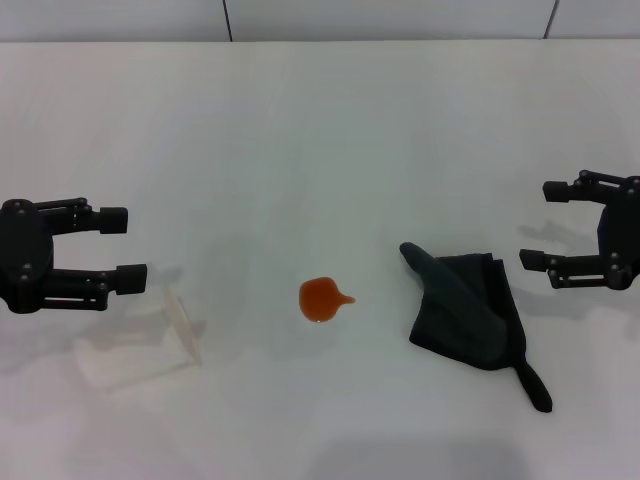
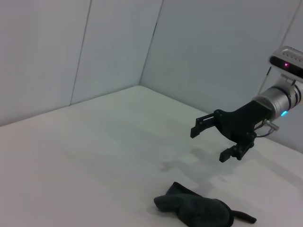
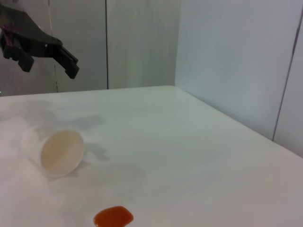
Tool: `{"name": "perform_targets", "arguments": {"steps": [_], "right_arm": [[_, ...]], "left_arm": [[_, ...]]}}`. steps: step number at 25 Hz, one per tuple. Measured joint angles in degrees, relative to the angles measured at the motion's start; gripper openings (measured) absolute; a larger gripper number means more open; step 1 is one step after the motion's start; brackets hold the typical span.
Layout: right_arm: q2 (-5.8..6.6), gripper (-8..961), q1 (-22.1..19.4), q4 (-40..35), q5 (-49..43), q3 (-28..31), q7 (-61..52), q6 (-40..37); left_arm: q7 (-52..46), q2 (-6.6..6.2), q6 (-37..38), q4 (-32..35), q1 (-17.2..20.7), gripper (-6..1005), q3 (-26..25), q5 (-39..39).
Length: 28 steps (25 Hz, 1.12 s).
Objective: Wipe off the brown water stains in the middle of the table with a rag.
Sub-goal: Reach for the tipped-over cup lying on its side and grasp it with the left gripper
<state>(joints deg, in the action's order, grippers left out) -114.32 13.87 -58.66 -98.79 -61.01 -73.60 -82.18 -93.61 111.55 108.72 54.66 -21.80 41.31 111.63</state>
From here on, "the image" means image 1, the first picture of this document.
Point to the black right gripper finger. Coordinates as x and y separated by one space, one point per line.
557 191
535 260

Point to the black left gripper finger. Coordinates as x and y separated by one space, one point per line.
130 279
112 220

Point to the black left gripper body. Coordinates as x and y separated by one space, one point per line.
25 250

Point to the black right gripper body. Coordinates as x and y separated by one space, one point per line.
622 235

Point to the translucent white plastic cup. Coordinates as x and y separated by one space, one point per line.
150 345

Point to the dark blue rag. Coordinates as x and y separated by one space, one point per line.
460 310

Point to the brown water stain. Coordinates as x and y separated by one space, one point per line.
320 300

